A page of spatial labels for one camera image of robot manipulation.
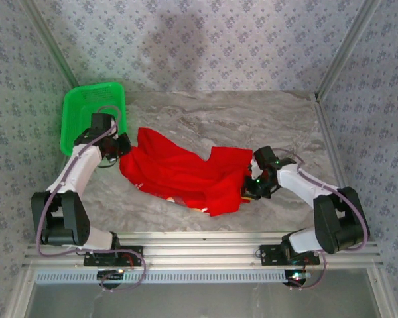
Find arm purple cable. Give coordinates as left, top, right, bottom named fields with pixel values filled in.
left=35, top=105, right=147, bottom=293
left=275, top=148, right=369, bottom=292

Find grey metal panel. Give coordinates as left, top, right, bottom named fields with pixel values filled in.
left=25, top=283, right=385, bottom=318

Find red t-shirt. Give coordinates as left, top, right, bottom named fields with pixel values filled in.
left=119, top=127, right=255, bottom=218

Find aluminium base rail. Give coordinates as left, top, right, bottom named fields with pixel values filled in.
left=22, top=231, right=385, bottom=270

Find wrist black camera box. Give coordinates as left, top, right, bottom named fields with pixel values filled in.
left=253, top=145, right=280, bottom=170
left=90, top=112, right=117, bottom=133

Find green plastic basket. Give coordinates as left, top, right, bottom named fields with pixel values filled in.
left=59, top=81, right=130, bottom=157

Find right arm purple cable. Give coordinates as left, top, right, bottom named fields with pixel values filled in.
left=275, top=148, right=369, bottom=292

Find short aluminium frame post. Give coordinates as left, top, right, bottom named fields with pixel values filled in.
left=367, top=268, right=398, bottom=318

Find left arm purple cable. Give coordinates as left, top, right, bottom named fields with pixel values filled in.
left=35, top=105, right=147, bottom=293

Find black circuit board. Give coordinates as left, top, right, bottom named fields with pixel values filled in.
left=285, top=270, right=311, bottom=288
left=98, top=270, right=125, bottom=289

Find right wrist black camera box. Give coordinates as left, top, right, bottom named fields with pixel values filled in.
left=253, top=145, right=280, bottom=170

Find grey slotted cable duct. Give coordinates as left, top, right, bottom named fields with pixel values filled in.
left=34, top=268, right=308, bottom=285

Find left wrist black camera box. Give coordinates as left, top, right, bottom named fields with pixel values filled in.
left=90, top=112, right=117, bottom=133

